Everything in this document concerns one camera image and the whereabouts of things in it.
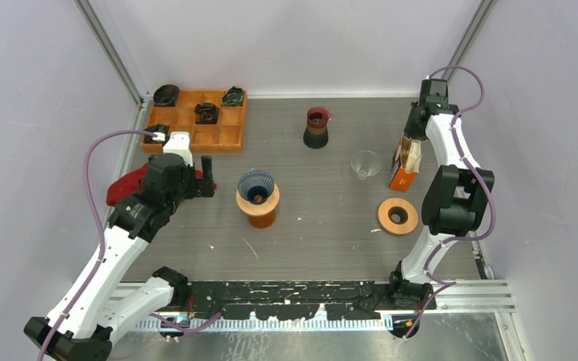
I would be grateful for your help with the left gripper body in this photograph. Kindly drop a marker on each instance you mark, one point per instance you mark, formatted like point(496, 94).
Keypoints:
point(187, 189)

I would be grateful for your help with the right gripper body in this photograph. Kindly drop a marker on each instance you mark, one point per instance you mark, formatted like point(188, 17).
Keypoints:
point(413, 129)

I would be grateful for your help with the blue glass dripper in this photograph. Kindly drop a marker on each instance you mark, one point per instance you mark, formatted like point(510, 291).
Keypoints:
point(256, 187)

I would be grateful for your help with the orange glass carafe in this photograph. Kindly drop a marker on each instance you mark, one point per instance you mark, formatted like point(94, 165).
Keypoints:
point(262, 221)

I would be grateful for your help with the orange coffee filter box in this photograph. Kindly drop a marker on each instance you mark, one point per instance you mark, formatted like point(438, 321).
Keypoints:
point(405, 164)

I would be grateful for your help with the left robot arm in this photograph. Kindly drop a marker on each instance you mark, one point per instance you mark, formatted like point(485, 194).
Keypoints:
point(82, 326)

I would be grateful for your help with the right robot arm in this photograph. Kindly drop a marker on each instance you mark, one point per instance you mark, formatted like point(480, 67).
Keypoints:
point(457, 197)

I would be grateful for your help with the clear glass dripper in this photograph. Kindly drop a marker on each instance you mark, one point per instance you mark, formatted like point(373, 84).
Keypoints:
point(365, 163)

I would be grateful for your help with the red cloth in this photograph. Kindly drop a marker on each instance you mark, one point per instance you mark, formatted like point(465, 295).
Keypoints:
point(125, 186)

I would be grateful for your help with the green coil bottom left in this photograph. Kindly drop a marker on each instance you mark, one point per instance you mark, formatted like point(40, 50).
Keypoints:
point(157, 129)

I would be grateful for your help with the green coil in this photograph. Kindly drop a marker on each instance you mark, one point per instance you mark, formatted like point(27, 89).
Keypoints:
point(233, 97)
point(157, 129)

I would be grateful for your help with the orange wooden compartment tray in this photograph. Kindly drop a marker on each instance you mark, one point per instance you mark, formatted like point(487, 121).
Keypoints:
point(227, 136)

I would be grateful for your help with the green coil top right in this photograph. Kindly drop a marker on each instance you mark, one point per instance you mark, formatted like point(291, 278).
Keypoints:
point(233, 97)

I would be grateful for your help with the red black carafe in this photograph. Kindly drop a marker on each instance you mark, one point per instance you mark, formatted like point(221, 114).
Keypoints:
point(316, 134)

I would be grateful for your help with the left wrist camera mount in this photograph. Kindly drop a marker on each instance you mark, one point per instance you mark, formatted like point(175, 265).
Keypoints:
point(177, 143)

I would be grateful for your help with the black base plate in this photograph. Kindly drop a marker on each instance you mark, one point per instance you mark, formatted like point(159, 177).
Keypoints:
point(297, 300)

